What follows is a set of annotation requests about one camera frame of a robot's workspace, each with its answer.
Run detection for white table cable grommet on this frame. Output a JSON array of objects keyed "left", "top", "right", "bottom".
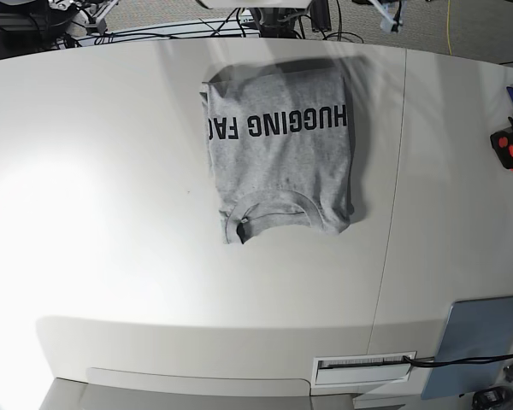
[{"left": 311, "top": 351, "right": 416, "bottom": 388}]

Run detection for black red tool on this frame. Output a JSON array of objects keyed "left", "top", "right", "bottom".
[{"left": 490, "top": 117, "right": 513, "bottom": 172}]

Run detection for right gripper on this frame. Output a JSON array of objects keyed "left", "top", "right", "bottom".
[{"left": 50, "top": 0, "right": 119, "bottom": 32}]

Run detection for yellow cable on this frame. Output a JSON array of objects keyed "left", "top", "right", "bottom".
[{"left": 443, "top": 0, "right": 453, "bottom": 56}]

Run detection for blue grey tablet board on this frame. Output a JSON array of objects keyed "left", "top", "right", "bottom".
[{"left": 421, "top": 296, "right": 513, "bottom": 400}]

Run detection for black cable on table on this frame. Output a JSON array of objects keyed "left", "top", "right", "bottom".
[{"left": 404, "top": 352, "right": 513, "bottom": 369}]

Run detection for grey T-shirt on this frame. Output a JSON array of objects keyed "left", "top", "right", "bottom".
[{"left": 200, "top": 67, "right": 351, "bottom": 244}]

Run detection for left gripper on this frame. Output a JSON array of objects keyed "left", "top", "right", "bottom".
[{"left": 369, "top": 0, "right": 406, "bottom": 33}]

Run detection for black central stand base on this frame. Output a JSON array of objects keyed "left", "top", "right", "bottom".
[{"left": 239, "top": 0, "right": 330, "bottom": 39}]

